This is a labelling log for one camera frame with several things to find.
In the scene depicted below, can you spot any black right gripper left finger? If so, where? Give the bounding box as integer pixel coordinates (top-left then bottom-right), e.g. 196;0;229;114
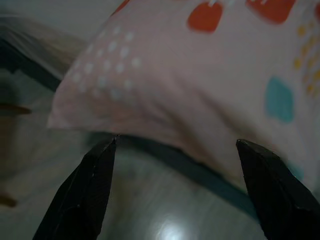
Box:
32;136;118;240

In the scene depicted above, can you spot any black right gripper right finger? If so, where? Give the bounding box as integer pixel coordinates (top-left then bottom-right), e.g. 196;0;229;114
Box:
235;138;320;240

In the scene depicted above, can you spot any pink pillow with orange print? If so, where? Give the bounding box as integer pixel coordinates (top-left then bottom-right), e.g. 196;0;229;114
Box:
47;0;320;198

